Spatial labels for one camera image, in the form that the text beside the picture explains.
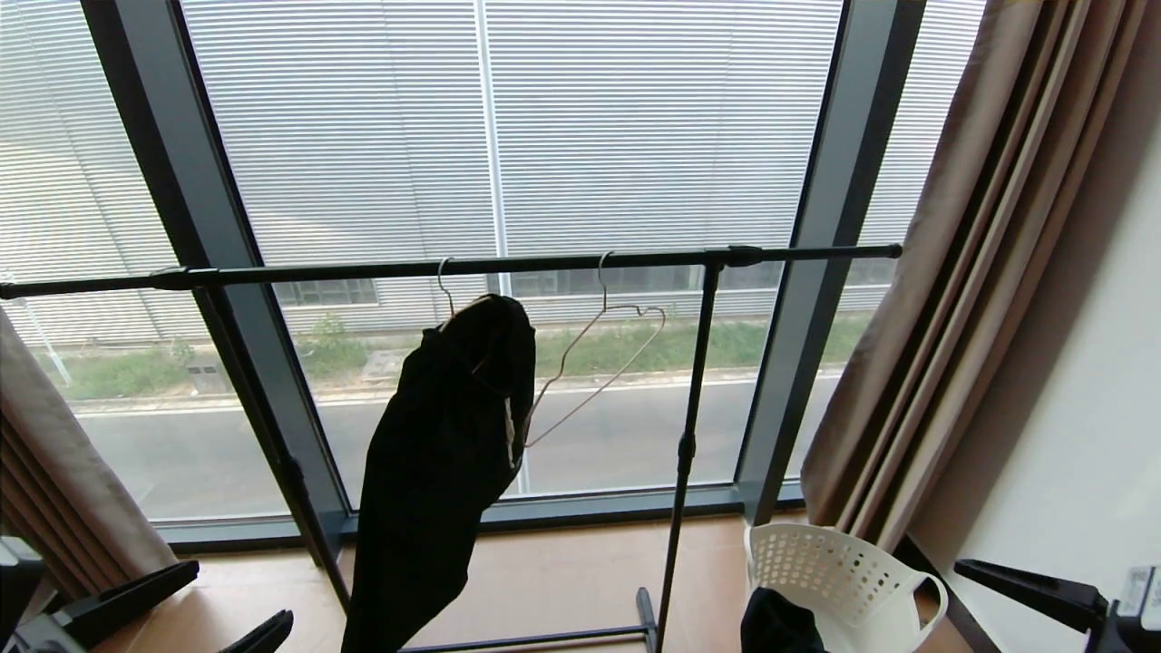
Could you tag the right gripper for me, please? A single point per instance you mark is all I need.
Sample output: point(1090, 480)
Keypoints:
point(1129, 639)

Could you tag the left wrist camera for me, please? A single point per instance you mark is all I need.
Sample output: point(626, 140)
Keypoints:
point(18, 576)

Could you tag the brown curtain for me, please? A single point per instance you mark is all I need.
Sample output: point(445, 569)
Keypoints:
point(952, 272)
point(63, 472)

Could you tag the pink clothes hanger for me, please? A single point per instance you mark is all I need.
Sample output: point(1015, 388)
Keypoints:
point(440, 283)
point(602, 290)

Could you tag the window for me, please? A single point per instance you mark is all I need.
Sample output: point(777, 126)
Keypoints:
point(363, 136)

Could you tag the white laundry basket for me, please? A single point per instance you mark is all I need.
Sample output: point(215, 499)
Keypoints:
point(843, 571)

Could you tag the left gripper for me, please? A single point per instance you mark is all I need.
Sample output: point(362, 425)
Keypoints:
point(41, 638)

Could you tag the black garment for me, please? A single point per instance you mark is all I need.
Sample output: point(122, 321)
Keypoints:
point(780, 626)

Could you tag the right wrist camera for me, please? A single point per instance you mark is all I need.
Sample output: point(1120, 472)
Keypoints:
point(1141, 594)

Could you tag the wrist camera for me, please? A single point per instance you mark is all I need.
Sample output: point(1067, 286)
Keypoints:
point(1141, 594)
point(18, 576)

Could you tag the black clothes rack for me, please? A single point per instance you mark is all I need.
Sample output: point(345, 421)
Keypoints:
point(317, 270)

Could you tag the black shorts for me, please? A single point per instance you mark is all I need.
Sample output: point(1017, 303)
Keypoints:
point(435, 472)

